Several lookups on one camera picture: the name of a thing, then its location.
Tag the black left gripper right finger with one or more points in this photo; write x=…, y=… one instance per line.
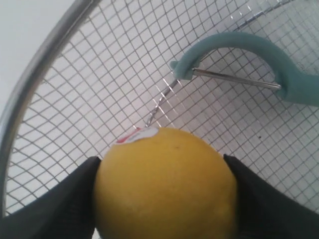
x=266, y=213

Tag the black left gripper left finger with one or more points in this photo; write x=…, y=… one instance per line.
x=64, y=212

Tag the metal wire mesh basket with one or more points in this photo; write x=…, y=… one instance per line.
x=105, y=70

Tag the teal vegetable peeler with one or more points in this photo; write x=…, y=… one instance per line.
x=242, y=50

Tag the yellow lemon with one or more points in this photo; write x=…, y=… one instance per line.
x=164, y=183

